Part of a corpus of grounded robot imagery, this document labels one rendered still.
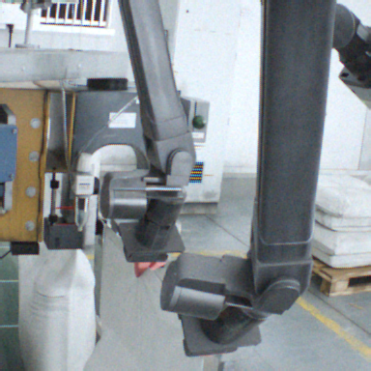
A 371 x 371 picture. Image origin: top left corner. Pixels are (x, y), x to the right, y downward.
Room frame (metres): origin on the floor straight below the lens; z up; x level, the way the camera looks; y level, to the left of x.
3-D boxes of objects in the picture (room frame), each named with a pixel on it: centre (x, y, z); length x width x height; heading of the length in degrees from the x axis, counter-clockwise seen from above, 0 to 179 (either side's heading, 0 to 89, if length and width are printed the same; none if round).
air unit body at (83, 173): (1.19, 0.20, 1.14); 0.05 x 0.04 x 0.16; 114
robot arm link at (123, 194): (0.93, 0.06, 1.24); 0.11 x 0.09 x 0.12; 114
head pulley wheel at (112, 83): (1.32, 0.19, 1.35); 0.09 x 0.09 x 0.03
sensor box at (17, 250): (1.20, 0.32, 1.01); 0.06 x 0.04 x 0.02; 114
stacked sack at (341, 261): (4.01, -1.01, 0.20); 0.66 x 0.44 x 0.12; 24
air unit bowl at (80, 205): (1.18, 0.20, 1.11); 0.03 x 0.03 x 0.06
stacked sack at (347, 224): (4.03, -1.01, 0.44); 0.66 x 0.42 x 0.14; 18
